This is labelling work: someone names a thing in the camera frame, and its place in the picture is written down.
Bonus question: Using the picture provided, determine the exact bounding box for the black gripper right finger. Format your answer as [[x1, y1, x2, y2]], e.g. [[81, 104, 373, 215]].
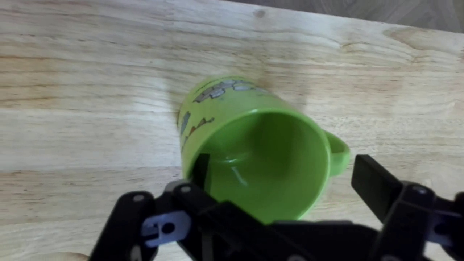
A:
[[350, 154, 464, 261]]

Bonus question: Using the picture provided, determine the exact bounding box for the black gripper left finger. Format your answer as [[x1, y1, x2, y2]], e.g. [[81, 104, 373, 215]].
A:
[[89, 153, 311, 261]]

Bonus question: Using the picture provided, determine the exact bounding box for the green plastic cup with handle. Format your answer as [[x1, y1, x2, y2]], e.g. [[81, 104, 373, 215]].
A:
[[174, 77, 353, 227]]

